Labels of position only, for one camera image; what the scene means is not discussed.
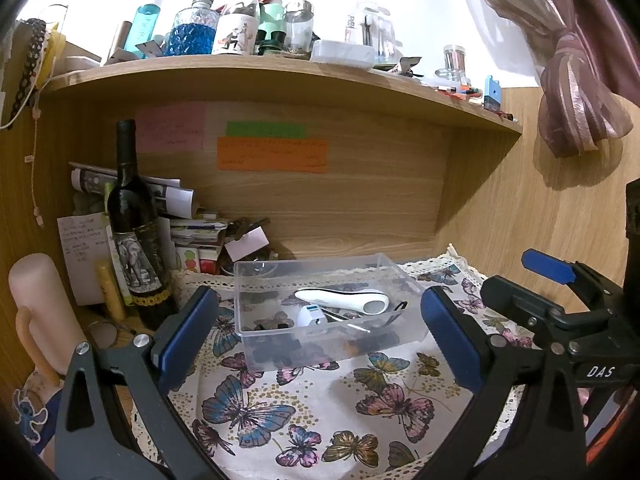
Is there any small black object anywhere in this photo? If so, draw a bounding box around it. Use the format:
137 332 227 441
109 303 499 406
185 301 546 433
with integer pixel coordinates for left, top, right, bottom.
252 317 296 334

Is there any folded white card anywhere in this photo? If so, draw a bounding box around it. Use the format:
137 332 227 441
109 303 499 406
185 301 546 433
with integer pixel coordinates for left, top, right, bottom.
224 226 271 263

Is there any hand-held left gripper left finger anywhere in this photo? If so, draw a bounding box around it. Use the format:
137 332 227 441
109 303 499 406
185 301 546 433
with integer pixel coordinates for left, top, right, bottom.
52 285 226 480

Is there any faceted glass bottle blue liquid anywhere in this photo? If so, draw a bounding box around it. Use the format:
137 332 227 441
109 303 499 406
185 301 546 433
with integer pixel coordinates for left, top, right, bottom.
165 0 221 57

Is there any clear bottle white label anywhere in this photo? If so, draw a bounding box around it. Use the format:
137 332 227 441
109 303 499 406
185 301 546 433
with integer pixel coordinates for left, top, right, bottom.
211 0 263 56

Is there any yellow candle stick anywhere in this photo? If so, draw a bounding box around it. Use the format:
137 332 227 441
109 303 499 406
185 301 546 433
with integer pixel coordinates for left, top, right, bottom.
96 260 126 321

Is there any white plastic box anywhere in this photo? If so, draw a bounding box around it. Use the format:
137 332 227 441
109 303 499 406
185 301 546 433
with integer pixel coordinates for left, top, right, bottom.
310 39 377 68

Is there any stack of booklets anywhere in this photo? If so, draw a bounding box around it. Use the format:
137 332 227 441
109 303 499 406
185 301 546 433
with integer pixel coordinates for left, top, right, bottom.
170 215 233 276

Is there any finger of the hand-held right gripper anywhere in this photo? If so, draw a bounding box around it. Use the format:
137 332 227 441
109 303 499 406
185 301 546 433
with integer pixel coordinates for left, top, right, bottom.
520 248 631 321
481 275 626 356

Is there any bunch of pens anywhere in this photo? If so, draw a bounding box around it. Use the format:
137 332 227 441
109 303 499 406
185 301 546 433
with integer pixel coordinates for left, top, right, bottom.
422 84 483 101

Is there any orange sticky note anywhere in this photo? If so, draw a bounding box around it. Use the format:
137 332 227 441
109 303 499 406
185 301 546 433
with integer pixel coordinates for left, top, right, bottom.
216 136 330 174

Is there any small blue object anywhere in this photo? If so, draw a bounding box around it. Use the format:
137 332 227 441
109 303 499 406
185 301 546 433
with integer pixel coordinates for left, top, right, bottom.
482 75 502 111

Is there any pink sticky note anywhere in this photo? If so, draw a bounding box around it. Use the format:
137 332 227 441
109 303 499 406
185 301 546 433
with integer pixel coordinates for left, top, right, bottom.
135 105 207 152

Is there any dark wine bottle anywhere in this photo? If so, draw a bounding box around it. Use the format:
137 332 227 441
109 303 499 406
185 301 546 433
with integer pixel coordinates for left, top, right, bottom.
106 120 177 328

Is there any pale pink cylinder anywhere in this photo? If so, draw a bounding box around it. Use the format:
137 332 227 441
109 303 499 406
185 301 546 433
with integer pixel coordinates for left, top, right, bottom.
7 254 86 376

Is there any glass jar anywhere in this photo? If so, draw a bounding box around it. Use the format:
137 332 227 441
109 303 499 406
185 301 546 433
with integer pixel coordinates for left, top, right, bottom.
434 45 472 86

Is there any white handwritten note paper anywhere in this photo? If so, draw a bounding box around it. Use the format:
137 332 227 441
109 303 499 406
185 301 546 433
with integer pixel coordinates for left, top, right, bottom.
56 214 113 306

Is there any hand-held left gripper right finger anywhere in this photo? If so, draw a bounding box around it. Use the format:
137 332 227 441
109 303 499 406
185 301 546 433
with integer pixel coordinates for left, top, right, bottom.
420 286 588 480

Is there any brown lighter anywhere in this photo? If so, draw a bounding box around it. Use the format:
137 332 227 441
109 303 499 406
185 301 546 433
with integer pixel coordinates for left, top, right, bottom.
342 340 386 354

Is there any blue cartoon sticker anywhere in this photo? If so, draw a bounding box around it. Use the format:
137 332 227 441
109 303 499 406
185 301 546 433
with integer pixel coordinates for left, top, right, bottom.
10 390 48 443

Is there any pink curtain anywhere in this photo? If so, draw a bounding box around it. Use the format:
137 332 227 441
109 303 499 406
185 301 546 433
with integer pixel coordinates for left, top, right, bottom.
452 0 640 158

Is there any patterned braided band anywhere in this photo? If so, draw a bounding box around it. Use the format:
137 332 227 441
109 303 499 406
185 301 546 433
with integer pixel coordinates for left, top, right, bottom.
0 18 51 131

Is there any rolled newspaper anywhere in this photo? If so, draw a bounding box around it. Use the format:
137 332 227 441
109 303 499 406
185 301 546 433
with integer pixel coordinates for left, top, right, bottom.
69 161 196 216

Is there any small white box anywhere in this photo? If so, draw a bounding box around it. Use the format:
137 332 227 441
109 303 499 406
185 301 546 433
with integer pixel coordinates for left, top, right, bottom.
295 301 323 328

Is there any cardboard tube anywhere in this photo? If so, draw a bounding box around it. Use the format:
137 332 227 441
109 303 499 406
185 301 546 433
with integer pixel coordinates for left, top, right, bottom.
107 20 133 63

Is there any beige cord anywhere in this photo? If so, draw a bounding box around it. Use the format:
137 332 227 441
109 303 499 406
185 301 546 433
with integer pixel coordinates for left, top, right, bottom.
24 100 46 226

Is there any tall light blue bottle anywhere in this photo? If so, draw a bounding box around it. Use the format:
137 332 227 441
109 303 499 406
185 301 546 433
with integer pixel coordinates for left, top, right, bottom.
123 4 161 53

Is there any white plastic handheld device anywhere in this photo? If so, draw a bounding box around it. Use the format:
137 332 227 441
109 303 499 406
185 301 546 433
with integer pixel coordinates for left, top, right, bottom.
294 287 391 317

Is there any clear bottle silver cap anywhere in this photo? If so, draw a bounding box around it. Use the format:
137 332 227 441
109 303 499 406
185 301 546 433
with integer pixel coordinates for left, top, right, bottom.
282 0 316 56

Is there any green sticky note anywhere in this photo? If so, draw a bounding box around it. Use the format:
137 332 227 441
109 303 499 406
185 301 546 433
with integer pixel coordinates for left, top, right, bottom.
225 121 307 138

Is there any mint green bottle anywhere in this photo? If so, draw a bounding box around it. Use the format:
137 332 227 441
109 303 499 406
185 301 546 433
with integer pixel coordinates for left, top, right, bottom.
256 0 288 53

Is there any clear tool packaging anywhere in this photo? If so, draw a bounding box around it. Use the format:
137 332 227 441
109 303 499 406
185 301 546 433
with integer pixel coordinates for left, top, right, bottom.
345 0 398 61

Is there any butterfly print tablecloth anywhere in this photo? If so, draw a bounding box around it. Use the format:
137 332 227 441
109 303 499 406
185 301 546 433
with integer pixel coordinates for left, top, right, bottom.
130 242 533 480

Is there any wooden shelf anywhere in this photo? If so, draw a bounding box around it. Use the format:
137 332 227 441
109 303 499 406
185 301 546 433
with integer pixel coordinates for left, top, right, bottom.
37 54 523 136

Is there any clear plastic container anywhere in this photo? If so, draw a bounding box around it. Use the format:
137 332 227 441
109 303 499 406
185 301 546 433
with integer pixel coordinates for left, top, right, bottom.
232 252 432 373

